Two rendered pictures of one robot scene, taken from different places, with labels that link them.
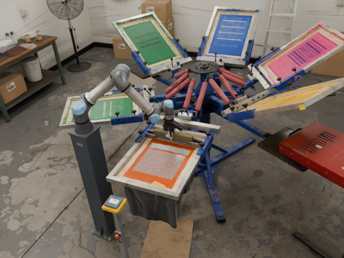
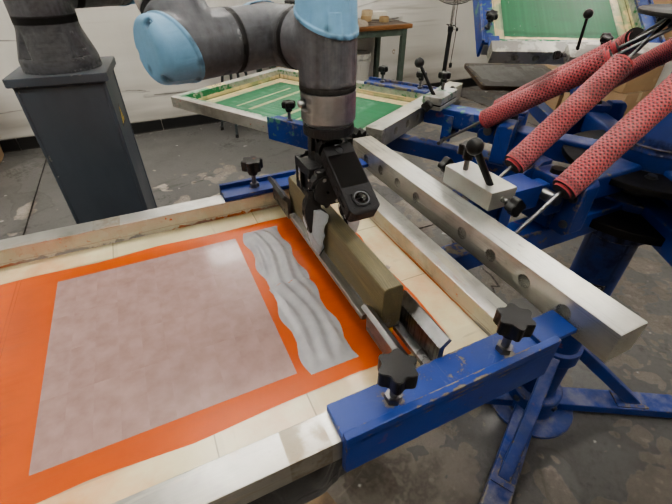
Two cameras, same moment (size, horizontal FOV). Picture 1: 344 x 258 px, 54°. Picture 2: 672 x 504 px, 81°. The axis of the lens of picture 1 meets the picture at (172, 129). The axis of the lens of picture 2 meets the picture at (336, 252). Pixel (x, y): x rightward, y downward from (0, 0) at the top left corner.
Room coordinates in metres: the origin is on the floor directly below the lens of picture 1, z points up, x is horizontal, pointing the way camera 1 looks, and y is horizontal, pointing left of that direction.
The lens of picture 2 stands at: (1.93, -0.34, 1.39)
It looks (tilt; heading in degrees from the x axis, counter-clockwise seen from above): 37 degrees down; 40
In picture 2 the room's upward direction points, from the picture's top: straight up
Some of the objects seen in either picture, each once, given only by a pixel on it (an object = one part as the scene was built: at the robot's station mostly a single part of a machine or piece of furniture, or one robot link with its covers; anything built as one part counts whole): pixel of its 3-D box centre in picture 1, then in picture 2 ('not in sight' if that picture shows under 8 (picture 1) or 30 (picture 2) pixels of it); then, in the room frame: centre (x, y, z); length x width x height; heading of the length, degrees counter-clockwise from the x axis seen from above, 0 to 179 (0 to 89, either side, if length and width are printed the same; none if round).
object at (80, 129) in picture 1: (82, 124); (53, 41); (2.27, 0.70, 1.25); 0.15 x 0.15 x 0.10
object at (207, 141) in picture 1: (205, 146); (447, 385); (2.24, -0.27, 0.97); 0.30 x 0.05 x 0.07; 155
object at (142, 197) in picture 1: (149, 202); not in sight; (1.87, 0.21, 0.74); 0.45 x 0.03 x 0.43; 65
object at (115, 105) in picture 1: (116, 99); (339, 82); (3.02, 0.54, 1.05); 1.08 x 0.61 x 0.23; 95
